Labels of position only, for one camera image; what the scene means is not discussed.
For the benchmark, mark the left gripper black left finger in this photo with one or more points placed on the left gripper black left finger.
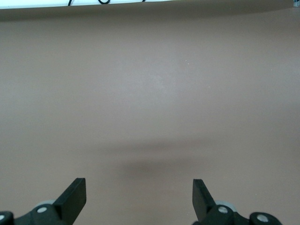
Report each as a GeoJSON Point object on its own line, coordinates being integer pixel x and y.
{"type": "Point", "coordinates": [70, 204]}

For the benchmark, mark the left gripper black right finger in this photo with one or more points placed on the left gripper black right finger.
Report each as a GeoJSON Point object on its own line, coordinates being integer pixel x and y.
{"type": "Point", "coordinates": [204, 204]}

